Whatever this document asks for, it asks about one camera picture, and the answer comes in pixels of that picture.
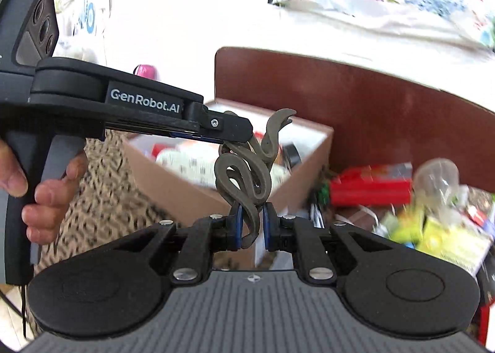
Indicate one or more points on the white printed packet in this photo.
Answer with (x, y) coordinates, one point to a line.
(185, 163)

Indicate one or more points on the cardboard box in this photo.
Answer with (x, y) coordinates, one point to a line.
(185, 186)

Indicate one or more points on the white bag with blue print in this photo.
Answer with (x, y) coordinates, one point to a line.
(87, 12)

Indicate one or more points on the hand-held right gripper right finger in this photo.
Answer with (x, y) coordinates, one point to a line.
(269, 230)

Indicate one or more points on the red flat box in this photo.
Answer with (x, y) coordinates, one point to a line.
(367, 186)

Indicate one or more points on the pink small object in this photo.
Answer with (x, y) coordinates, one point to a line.
(145, 71)

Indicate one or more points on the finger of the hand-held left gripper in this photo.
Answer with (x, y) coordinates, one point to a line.
(228, 126)

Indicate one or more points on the clear light bulb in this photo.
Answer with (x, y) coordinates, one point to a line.
(437, 177)

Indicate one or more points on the black tape roll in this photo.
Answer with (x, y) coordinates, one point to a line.
(290, 155)

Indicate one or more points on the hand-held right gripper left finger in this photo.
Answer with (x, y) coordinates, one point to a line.
(237, 230)

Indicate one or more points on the yellow green packet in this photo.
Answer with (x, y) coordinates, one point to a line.
(444, 239)

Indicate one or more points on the brown wooden board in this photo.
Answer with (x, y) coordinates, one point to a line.
(371, 105)

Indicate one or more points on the person's left hand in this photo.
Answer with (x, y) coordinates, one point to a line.
(48, 198)

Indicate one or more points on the grey rubber toy snake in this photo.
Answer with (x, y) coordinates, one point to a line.
(232, 171)

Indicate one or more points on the leopard print cloth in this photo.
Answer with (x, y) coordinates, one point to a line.
(108, 202)

